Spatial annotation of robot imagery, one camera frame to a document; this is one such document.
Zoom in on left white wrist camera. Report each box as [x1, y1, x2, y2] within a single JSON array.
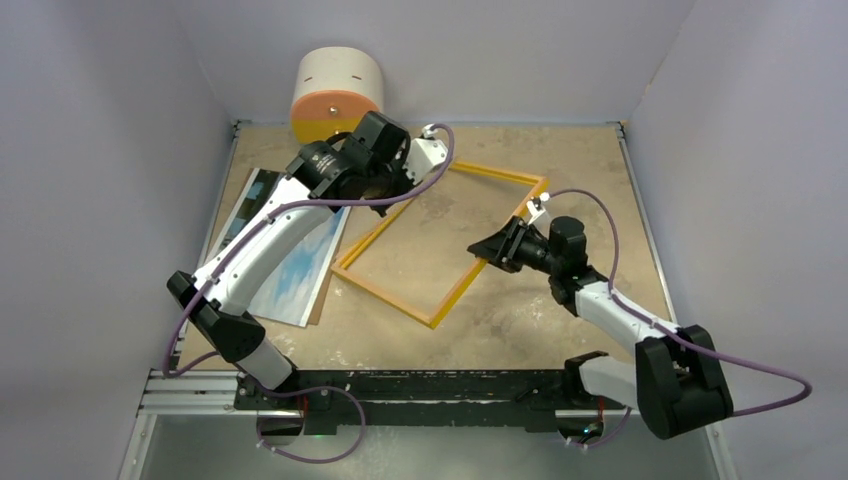
[[404, 138, 447, 185]]

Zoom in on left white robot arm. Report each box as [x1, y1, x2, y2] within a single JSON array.
[[167, 111, 414, 409]]

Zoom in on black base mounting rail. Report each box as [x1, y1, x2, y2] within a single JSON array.
[[234, 369, 622, 436]]

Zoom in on glossy building photo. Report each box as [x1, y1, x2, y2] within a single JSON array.
[[205, 168, 350, 327]]

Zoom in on yellow picture frame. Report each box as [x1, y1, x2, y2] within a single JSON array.
[[331, 161, 549, 330]]

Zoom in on brown backing board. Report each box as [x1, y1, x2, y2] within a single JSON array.
[[307, 251, 339, 326]]

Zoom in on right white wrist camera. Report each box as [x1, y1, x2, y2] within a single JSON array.
[[526, 192, 551, 225]]

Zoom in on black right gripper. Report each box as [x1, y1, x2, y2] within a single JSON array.
[[467, 216, 561, 275]]

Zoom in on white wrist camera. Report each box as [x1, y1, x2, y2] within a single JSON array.
[[526, 192, 551, 225], [404, 138, 447, 185]]

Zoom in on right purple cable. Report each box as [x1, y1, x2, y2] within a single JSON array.
[[539, 189, 814, 452]]

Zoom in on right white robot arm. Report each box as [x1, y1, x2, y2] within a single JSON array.
[[467, 216, 734, 439]]

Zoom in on aluminium extrusion frame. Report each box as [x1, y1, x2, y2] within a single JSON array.
[[117, 120, 737, 480]]

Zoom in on round pastel drawer cabinet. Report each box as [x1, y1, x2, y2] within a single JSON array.
[[289, 46, 385, 144]]

